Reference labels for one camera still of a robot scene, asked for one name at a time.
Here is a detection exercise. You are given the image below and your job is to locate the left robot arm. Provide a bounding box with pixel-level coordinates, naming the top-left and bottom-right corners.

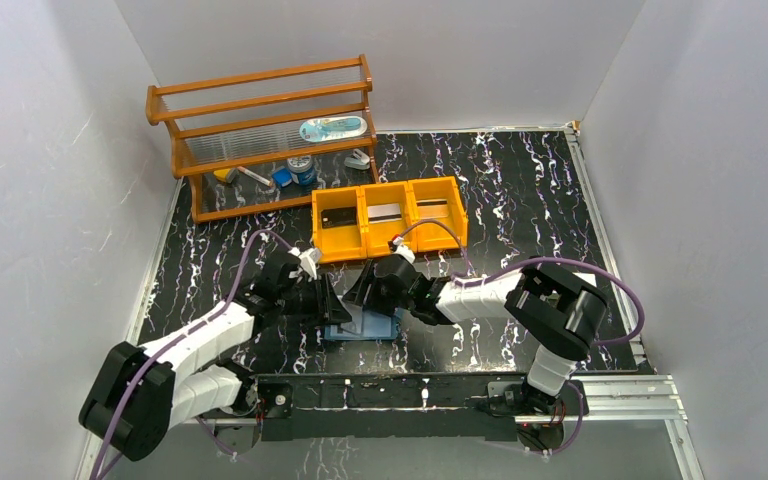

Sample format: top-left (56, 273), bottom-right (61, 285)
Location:
top-left (78, 248), bottom-right (351, 461)

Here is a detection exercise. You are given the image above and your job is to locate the yellow grey sponge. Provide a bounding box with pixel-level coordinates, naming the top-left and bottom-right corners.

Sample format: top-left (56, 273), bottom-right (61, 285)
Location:
top-left (213, 168), bottom-right (239, 184)

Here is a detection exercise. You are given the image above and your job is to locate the left yellow plastic bin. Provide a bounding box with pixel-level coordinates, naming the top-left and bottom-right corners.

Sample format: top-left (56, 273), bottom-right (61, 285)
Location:
top-left (311, 187), bottom-right (366, 263)

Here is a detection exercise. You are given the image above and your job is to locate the orange card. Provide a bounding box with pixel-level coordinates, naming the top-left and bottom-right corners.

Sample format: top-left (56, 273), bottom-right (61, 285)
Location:
top-left (417, 199), bottom-right (450, 219)

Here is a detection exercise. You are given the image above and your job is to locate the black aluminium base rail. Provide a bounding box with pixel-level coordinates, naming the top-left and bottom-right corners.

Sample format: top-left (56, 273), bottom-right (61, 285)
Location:
top-left (89, 374), bottom-right (690, 458)

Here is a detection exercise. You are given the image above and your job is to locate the wooden shelf rack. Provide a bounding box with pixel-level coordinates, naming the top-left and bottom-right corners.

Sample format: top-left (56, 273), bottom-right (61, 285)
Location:
top-left (145, 54), bottom-right (380, 223)

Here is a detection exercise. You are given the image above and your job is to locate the white red marker pen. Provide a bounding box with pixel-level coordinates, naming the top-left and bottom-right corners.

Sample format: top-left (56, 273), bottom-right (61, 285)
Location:
top-left (237, 167), bottom-right (274, 188)

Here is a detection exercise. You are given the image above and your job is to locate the black card with stripe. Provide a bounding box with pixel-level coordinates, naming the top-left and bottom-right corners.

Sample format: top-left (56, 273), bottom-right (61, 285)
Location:
top-left (321, 207), bottom-right (358, 229)

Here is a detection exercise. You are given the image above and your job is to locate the blue white oval package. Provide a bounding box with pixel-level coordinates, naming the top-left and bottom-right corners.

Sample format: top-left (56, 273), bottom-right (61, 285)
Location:
top-left (299, 115), bottom-right (368, 143)

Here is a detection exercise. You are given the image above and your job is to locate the right yellow plastic bin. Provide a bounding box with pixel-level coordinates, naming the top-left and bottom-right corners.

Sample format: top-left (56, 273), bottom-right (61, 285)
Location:
top-left (408, 176), bottom-right (468, 252)

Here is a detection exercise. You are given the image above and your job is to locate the white stapler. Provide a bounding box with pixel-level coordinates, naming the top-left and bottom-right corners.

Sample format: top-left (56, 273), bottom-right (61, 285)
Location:
top-left (344, 149), bottom-right (372, 171)

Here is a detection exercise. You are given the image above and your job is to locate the grey striped card in bin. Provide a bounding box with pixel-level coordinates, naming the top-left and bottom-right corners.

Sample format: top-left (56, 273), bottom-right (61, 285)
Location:
top-left (367, 203), bottom-right (402, 223)

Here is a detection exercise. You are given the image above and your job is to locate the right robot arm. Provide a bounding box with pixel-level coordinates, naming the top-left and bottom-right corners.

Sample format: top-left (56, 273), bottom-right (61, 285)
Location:
top-left (341, 254), bottom-right (608, 398)

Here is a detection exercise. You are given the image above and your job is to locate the white blue round tin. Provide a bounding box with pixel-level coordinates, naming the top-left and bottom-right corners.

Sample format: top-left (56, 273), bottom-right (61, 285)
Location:
top-left (286, 155), bottom-right (318, 186)

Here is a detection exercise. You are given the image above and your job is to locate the small blue box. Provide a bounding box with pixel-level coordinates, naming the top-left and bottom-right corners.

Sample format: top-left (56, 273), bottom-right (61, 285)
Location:
top-left (271, 168), bottom-right (294, 188)

